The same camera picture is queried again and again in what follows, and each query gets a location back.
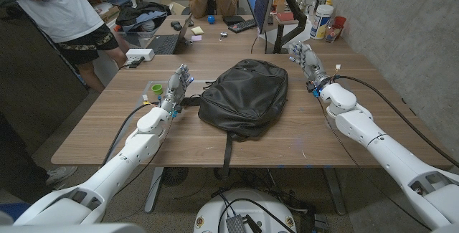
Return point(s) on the metal keys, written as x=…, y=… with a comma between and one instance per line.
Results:
x=223, y=35

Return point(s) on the red cup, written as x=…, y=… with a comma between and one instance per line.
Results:
x=340, y=22

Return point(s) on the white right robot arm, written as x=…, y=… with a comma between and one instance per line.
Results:
x=387, y=150

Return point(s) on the round black fan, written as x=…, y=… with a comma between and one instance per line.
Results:
x=174, y=176

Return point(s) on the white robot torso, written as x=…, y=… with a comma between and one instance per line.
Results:
x=211, y=211

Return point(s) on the yellow sticky note pad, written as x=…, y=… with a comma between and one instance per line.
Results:
x=197, y=30

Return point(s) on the small clear tumbler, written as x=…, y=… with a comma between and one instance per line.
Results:
x=331, y=34

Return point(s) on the blue ball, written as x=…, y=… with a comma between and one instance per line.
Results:
x=211, y=19

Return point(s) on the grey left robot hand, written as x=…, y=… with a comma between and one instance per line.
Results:
x=175, y=87

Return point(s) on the white sneaker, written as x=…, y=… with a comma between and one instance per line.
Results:
x=61, y=174

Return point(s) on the small green cup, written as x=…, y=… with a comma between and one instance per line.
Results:
x=157, y=89

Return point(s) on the black keyboard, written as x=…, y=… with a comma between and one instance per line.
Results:
x=242, y=25

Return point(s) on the black bag on desk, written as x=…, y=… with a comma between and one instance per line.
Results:
x=143, y=12

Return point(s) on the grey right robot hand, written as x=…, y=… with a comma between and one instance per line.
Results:
x=312, y=66

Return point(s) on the black wallet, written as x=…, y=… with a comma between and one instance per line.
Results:
x=233, y=20

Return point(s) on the black laptop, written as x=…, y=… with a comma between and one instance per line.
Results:
x=166, y=43

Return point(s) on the white power strip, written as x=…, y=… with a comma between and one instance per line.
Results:
x=140, y=53

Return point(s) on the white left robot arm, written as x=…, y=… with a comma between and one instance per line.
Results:
x=118, y=161

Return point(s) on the jar with dark lid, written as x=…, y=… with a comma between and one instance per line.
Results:
x=321, y=0

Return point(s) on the black backpack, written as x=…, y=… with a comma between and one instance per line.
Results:
x=247, y=96

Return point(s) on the pink sticky note pad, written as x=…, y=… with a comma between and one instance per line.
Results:
x=196, y=38

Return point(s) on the grey table leg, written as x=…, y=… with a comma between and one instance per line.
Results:
x=334, y=191
x=154, y=190

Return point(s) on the flat white box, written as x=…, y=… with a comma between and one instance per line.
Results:
x=290, y=50

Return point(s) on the black computer mouse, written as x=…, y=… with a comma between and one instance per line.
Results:
x=176, y=26

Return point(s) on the red book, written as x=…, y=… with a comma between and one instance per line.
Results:
x=285, y=17

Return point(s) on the white canister with blue label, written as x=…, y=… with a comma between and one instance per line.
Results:
x=321, y=21

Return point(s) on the person in white t-shirt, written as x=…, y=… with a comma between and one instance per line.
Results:
x=61, y=10

